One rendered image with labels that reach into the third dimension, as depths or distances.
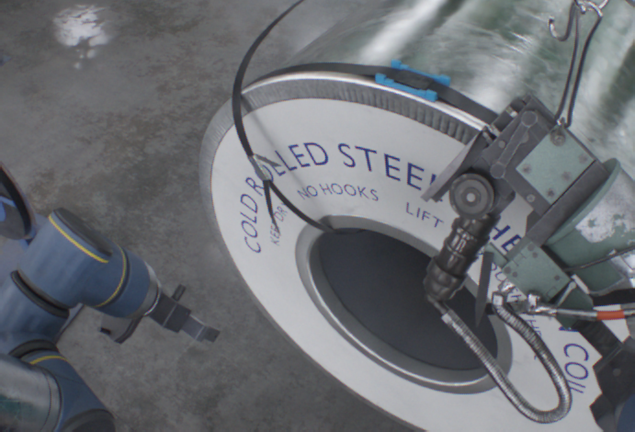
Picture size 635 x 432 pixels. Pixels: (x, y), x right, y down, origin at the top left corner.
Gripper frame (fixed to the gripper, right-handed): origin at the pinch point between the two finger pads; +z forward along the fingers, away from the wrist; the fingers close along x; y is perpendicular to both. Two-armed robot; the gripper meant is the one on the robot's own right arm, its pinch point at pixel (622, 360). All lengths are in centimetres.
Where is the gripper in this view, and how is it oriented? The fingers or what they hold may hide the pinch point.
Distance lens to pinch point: 85.9
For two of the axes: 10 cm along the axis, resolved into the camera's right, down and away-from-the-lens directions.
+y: 7.1, 6.9, -1.4
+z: 2.7, -0.9, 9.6
